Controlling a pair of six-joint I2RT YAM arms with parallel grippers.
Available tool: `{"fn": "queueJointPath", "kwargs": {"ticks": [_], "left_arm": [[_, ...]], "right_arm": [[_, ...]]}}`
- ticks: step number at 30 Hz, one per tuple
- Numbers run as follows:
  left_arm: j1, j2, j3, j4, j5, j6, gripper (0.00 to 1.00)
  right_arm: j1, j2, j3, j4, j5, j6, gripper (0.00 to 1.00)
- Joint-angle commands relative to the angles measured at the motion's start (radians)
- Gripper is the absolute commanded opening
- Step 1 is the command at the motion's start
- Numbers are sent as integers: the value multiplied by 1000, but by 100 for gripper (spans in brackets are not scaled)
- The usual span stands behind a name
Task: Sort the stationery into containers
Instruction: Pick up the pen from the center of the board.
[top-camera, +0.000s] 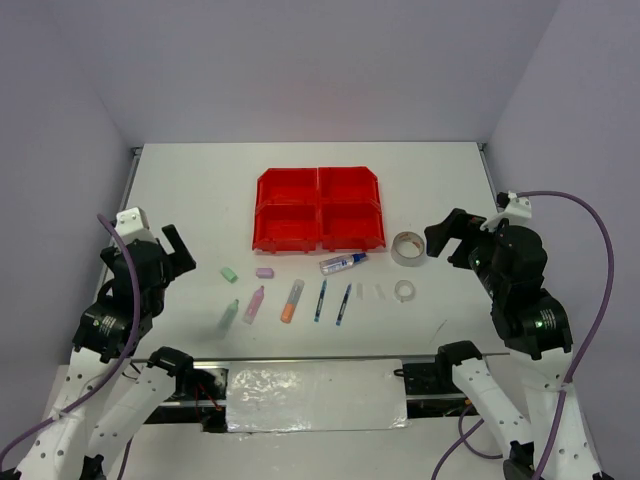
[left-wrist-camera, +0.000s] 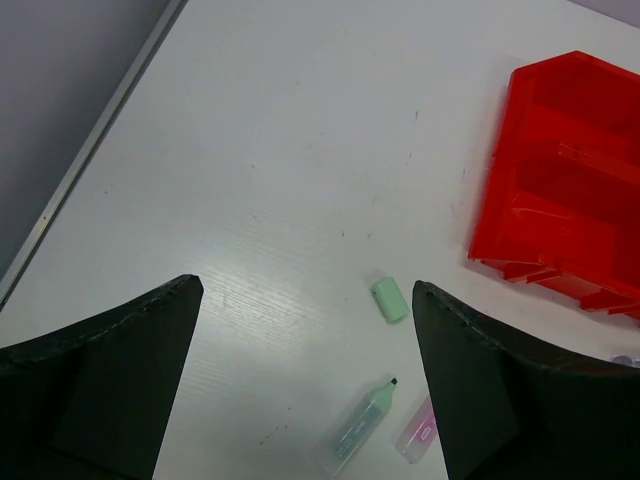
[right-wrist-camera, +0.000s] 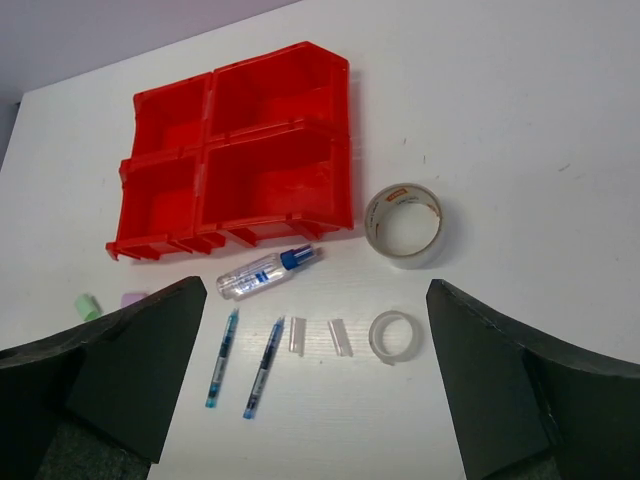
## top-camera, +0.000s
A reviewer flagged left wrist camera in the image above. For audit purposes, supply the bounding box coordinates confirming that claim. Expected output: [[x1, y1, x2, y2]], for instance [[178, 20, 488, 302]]
[[115, 207, 154, 245]]

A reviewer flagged blue pen left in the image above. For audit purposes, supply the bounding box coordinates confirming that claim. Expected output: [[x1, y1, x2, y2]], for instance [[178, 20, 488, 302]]
[[314, 278, 328, 323]]

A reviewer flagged black mounting rail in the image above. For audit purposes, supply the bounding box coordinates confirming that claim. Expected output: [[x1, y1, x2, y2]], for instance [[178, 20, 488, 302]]
[[147, 356, 470, 434]]

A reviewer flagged large clear tape roll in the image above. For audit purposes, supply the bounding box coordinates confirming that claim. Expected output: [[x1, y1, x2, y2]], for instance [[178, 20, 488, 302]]
[[390, 231, 426, 267]]

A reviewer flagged orange highlighter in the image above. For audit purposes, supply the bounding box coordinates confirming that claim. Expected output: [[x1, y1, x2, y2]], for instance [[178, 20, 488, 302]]
[[280, 279, 305, 324]]

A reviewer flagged silver foil sheet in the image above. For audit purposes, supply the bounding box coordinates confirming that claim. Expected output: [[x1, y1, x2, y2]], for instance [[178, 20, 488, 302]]
[[226, 359, 408, 433]]

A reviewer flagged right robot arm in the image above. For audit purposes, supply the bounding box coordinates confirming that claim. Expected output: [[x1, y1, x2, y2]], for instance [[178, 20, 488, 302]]
[[425, 209, 607, 479]]

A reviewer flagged red four-compartment bin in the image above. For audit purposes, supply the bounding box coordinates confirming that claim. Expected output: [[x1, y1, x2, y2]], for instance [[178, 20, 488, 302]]
[[252, 166, 386, 254]]

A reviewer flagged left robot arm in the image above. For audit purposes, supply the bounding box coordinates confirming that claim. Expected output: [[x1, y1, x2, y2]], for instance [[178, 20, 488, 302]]
[[1, 221, 196, 479]]

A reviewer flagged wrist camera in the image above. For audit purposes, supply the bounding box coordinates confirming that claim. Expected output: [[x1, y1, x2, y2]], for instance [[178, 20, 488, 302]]
[[115, 207, 154, 245], [480, 191, 532, 232]]

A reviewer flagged green highlighter body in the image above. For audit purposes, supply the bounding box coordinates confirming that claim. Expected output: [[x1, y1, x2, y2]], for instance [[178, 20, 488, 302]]
[[217, 299, 239, 332]]

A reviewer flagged green highlighter cap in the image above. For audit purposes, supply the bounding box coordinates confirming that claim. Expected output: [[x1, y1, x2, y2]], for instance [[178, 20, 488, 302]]
[[220, 267, 238, 283]]

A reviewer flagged purple highlighter cap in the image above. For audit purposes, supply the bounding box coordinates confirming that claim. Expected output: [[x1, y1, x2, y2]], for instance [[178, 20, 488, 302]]
[[255, 267, 275, 279]]

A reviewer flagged blue pen right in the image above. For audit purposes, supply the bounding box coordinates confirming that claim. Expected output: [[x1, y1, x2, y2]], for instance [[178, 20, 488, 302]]
[[335, 283, 352, 326]]

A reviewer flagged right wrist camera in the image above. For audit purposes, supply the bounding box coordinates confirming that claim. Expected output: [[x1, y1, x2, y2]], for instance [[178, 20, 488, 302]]
[[480, 191, 532, 232]]

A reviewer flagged blue glue bottle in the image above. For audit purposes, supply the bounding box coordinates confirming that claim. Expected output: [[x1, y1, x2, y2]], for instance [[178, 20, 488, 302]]
[[319, 252, 368, 276]]

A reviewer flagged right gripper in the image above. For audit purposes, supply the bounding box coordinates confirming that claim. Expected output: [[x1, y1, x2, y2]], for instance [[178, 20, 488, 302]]
[[423, 204, 504, 294]]

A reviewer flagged small clear tape roll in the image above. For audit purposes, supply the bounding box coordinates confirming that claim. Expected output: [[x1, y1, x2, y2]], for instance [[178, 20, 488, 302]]
[[394, 280, 416, 303]]

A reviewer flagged blue pen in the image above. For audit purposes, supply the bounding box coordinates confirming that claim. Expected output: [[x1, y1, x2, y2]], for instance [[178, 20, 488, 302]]
[[314, 278, 328, 323], [335, 283, 352, 326]]

